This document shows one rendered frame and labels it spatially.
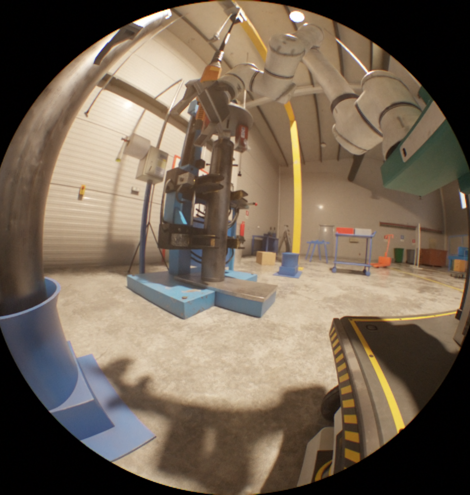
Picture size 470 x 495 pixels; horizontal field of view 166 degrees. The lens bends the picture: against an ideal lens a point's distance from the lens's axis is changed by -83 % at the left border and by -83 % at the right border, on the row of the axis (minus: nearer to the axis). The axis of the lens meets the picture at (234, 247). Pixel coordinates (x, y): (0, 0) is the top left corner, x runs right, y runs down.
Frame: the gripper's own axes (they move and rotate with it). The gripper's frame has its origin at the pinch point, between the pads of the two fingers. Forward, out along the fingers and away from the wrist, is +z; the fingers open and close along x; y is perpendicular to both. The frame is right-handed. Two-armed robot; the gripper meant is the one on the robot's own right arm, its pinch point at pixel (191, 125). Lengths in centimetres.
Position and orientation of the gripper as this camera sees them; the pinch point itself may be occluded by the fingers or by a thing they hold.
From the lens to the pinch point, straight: 46.1
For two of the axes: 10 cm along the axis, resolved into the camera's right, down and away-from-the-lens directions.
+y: 8.5, 4.7, -2.5
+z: -4.8, 8.8, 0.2
